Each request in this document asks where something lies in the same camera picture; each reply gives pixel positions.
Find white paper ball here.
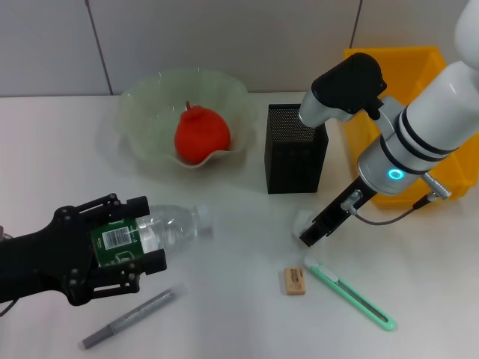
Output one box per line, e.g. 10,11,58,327
292,209,319,240

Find orange fruit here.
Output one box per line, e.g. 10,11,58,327
174,99,231,165

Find right wrist camera unit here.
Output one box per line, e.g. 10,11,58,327
298,52,388,128

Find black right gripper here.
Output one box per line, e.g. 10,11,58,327
299,175,377,248

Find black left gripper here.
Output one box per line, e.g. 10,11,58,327
0,193,168,306

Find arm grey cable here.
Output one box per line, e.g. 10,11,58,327
340,171,454,226
0,297,18,318

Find mint green utility knife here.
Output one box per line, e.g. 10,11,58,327
302,254,397,332

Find beige eraser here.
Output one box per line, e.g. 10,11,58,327
283,267,308,297

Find left arm grey cable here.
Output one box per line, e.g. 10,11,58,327
0,297,18,318

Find translucent green fruit bowl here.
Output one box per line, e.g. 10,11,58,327
96,66,263,171

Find black mesh pen holder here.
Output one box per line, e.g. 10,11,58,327
263,102,330,194

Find silver grey marker pen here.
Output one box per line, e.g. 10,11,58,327
77,282,187,351

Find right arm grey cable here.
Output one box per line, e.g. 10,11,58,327
340,171,454,226

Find yellow plastic bin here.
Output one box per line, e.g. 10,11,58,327
343,45,479,206

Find clear green-label water bottle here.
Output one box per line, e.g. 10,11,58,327
89,203,215,269

